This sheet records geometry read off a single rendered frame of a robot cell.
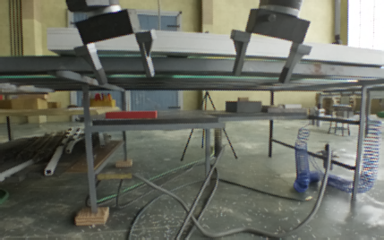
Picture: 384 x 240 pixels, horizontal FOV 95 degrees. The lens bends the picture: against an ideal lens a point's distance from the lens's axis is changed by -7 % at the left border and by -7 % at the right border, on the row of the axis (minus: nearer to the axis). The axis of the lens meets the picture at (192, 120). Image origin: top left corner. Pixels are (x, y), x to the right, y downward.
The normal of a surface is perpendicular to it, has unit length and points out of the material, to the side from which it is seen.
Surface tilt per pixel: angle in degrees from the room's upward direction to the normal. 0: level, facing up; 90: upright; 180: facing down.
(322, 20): 90
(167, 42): 90
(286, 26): 114
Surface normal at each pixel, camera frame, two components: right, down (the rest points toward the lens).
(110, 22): -0.10, 0.49
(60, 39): 0.18, 0.10
